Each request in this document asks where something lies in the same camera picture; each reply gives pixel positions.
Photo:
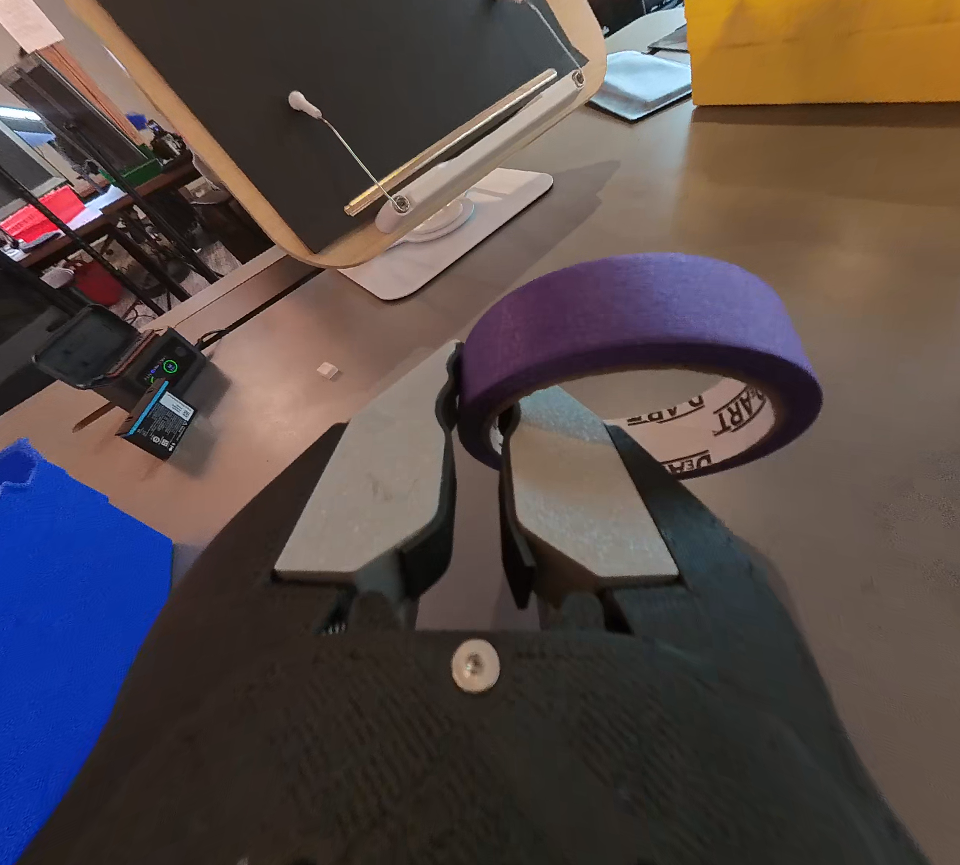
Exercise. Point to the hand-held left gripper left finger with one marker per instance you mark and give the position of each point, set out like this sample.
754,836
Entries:
367,497

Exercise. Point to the black battery charger case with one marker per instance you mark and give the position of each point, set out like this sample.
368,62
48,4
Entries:
90,347

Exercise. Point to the black camera battery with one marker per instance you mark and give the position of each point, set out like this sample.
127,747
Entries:
157,422

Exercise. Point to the yellow storage bin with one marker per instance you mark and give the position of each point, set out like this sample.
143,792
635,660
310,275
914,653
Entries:
825,32

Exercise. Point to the purple masking tape roll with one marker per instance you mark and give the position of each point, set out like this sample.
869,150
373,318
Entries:
637,317

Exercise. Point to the blue storage bin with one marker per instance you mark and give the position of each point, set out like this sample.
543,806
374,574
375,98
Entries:
67,617

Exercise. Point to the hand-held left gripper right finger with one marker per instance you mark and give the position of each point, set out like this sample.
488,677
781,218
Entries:
585,505

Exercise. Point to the small white piece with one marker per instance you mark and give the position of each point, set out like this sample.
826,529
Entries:
328,370

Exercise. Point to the grey folded cloth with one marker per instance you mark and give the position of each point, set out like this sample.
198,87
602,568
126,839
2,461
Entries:
637,85

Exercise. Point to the black board book stand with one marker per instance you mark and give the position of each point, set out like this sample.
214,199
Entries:
300,40

